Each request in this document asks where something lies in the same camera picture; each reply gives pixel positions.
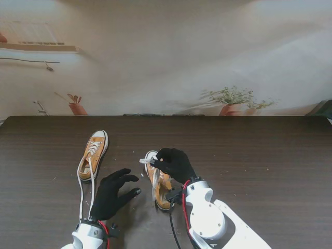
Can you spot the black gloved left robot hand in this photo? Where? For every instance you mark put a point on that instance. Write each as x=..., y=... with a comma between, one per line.
x=109, y=199

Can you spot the orange sneaker with loose laces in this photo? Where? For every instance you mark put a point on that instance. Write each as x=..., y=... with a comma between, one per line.
x=93, y=147

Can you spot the metal tap fixture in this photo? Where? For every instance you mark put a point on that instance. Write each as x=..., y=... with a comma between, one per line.
x=42, y=111

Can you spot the metal wall rail with hook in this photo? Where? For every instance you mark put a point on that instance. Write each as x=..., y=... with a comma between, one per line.
x=26, y=60

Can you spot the terracotta pot with wooden utensils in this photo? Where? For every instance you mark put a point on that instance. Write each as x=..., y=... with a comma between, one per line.
x=77, y=109

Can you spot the green plant in terracotta pot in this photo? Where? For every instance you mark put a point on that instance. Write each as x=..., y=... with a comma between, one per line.
x=230, y=109

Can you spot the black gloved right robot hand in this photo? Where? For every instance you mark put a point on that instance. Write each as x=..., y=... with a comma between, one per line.
x=176, y=163

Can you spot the wooden wall shelf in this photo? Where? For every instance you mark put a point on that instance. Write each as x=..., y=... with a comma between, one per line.
x=39, y=48

